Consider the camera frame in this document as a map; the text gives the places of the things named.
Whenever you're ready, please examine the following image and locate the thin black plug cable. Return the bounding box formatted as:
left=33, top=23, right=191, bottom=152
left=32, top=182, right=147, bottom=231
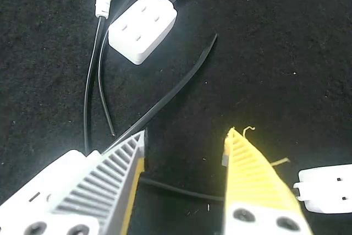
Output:
left=97, top=0, right=142, bottom=136

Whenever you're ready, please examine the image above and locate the flat black cable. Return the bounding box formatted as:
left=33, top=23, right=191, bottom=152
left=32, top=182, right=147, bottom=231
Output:
left=101, top=33, right=218, bottom=155

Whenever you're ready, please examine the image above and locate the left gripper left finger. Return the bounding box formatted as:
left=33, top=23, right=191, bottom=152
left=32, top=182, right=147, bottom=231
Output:
left=8, top=129, right=147, bottom=235

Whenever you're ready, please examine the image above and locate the white outlet socket block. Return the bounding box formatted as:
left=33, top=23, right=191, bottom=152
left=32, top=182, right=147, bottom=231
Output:
left=107, top=0, right=178, bottom=65
left=0, top=149, right=111, bottom=226
left=292, top=164, right=352, bottom=214

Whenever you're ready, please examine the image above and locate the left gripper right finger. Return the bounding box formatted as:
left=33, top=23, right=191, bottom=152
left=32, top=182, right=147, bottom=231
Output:
left=221, top=127, right=314, bottom=235

